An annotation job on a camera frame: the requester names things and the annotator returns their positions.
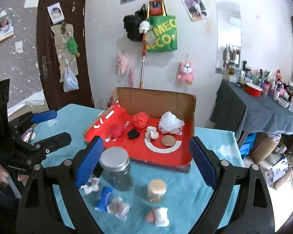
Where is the black pompom scrunchie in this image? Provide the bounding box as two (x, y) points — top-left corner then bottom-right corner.
(127, 128), (140, 140)

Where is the red mesh bath pouf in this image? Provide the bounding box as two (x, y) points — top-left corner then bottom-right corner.
(133, 112), (149, 130)

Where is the cream crochet scrunchie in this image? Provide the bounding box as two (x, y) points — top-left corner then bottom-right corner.
(145, 126), (159, 140)

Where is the white mesh bath pouf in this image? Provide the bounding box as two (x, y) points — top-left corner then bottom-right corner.
(158, 112), (185, 135)

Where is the person left hand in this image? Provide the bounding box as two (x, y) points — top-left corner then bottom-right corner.
(0, 165), (29, 194)

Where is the smartphone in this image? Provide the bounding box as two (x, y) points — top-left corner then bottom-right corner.
(21, 127), (36, 143)

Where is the white plush toy with bow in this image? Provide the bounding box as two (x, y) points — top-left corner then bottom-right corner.
(81, 174), (100, 195)

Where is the plastic bag on door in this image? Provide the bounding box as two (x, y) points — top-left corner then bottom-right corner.
(63, 66), (79, 93)

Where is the wicker basket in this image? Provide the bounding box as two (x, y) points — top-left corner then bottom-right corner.
(250, 133), (282, 163)

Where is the blue cloth piece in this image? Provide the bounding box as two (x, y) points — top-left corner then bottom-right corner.
(95, 186), (113, 212)

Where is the large jar of dark tea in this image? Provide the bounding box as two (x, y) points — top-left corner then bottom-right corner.
(99, 146), (133, 191)

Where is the white gauze pad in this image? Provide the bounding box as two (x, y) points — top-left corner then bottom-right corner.
(106, 197), (130, 221)

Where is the light blue table cloth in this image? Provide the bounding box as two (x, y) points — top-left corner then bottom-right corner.
(29, 104), (244, 234)

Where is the white pink cotton pad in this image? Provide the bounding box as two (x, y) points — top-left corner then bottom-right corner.
(146, 207), (170, 227)

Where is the green dinosaur plush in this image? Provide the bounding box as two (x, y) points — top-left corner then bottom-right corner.
(67, 37), (80, 57)

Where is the small jar of gold capsules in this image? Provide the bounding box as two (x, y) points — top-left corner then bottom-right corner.
(146, 179), (167, 203)

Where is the beige hanging organizer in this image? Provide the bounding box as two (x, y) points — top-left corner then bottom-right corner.
(51, 24), (78, 83)

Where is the grey cloth covered side table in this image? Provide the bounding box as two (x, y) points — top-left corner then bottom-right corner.
(210, 80), (293, 140)

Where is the round bronze lid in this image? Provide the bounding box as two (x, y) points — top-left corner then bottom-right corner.
(161, 135), (176, 147)

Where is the photo card on door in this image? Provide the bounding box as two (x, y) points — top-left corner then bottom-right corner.
(47, 2), (65, 24)

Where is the pale pink bunny plush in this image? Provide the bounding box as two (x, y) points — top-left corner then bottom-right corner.
(116, 53), (129, 74)

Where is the red cardboard box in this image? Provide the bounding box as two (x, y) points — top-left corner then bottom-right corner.
(83, 87), (196, 173)

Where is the pink stick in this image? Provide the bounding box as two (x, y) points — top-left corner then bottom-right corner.
(129, 68), (134, 88)

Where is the red bowl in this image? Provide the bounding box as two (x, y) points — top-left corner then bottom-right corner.
(246, 82), (263, 97)

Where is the dark brown door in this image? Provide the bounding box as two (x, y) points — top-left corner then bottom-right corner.
(36, 0), (94, 110)

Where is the pink cat plush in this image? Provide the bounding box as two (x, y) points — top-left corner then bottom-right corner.
(176, 61), (195, 85)

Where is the white puppy plush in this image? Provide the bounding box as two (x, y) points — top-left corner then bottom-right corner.
(138, 21), (152, 34)

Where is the green tote bag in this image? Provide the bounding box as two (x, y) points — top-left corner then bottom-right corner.
(144, 0), (178, 52)

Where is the red small bag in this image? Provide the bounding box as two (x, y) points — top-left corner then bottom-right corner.
(148, 0), (164, 17)

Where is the calendar on starry wall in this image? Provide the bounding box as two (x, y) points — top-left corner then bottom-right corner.
(0, 12), (14, 42)

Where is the mop handle with orange grip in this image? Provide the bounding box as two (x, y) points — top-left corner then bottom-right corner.
(139, 35), (147, 89)

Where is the black bag on wall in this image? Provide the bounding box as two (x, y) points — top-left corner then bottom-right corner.
(123, 4), (147, 42)

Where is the wall mirror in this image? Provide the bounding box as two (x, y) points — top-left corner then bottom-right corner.
(215, 1), (242, 74)

